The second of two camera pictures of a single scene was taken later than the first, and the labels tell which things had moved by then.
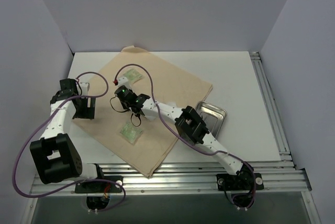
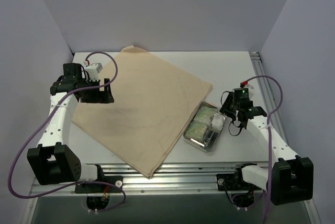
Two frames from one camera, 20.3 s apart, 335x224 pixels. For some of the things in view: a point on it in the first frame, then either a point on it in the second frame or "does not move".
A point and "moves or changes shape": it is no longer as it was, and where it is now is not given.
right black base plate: (245, 179) does not move
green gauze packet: (131, 133) moves or changes shape
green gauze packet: (133, 75) to (203, 114)
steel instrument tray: (214, 117) does not move
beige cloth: (142, 140) does not move
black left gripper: (85, 107) to (102, 92)
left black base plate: (97, 186) does not move
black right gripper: (135, 111) to (236, 107)
